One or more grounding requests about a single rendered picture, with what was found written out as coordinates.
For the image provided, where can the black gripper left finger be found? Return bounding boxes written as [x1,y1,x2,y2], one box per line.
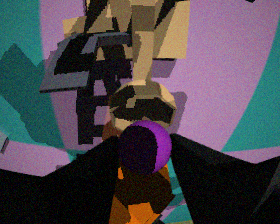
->
[0,136,119,224]

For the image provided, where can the purple ball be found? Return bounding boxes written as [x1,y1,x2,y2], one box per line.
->
[117,120,172,175]

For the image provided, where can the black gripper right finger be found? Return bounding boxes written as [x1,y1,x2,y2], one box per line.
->
[171,133,280,224]

